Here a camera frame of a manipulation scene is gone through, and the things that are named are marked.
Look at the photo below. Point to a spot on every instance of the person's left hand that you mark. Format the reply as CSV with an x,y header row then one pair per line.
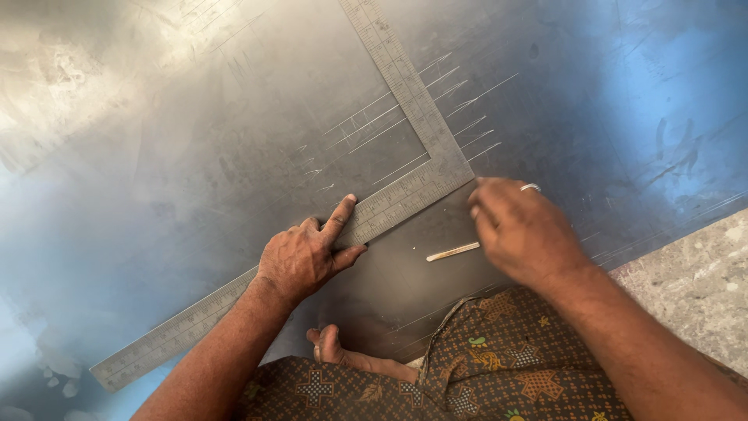
x,y
298,260

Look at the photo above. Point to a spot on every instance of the person's right hand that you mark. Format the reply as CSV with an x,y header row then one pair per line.
x,y
526,234

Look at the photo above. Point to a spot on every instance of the person's right fingers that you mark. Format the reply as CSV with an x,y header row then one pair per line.
x,y
494,199

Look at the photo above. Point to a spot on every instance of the steel framing square ruler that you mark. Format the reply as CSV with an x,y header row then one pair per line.
x,y
409,87

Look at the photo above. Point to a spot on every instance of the small pale marking stick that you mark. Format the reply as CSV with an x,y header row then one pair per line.
x,y
450,252

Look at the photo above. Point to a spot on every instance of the brown patterned wrap garment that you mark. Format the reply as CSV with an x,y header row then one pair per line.
x,y
514,362

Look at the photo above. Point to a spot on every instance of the person's bare foot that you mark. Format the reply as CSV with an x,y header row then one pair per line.
x,y
339,354

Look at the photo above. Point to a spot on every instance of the large grey metal sheet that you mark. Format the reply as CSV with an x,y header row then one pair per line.
x,y
175,175

